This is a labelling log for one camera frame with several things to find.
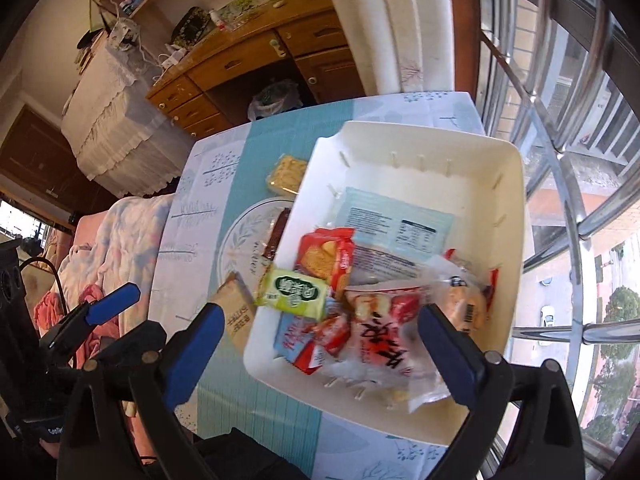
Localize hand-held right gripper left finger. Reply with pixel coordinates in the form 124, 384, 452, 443
57, 304, 226, 480

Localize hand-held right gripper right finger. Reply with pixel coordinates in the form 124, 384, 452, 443
417, 304, 586, 480

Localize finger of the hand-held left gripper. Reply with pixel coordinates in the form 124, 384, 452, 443
39, 282, 142, 356
92, 320, 168, 361

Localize clear orange cracker packet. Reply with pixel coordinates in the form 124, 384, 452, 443
427, 259, 493, 338

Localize red and white snack packet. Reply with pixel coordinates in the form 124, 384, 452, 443
320, 285, 446, 413

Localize green snack packet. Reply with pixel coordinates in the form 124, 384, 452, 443
255, 267, 332, 322

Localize small red white cookie sachet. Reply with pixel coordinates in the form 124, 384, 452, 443
295, 314, 352, 375

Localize large white bag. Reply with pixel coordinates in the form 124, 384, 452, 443
327, 186, 456, 281

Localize blue and red biscuit packet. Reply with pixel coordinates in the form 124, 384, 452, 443
272, 226, 357, 363

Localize white plastic tray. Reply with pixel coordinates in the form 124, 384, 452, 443
242, 120, 533, 448

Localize tan snack packet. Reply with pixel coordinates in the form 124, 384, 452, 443
214, 272, 257, 353

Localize pink and white blanket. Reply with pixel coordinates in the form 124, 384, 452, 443
35, 192, 176, 411

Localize white leaf-print plate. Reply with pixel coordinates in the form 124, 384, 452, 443
216, 197, 296, 286

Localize clear-wrapped brown snack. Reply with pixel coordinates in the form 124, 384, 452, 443
264, 207, 292, 263

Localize wooden door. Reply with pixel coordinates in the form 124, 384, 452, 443
0, 102, 76, 211

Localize white lace cloth cover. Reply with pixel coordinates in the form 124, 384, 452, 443
60, 35, 186, 198

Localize pale cracker packet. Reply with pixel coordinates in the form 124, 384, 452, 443
265, 154, 308, 196

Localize metal window grille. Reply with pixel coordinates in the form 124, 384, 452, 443
475, 0, 640, 471

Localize plastic bag under desk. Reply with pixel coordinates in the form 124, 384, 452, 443
247, 80, 303, 122

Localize dark oval tin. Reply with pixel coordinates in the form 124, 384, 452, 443
171, 6, 213, 47

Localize wooden desk with drawers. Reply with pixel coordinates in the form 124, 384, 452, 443
145, 0, 366, 138

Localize green leaf-print desk mat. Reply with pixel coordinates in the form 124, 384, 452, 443
215, 0, 296, 23

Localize cream curtain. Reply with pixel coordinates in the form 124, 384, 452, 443
312, 0, 481, 95

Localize black cable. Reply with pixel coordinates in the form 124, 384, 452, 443
17, 257, 68, 321

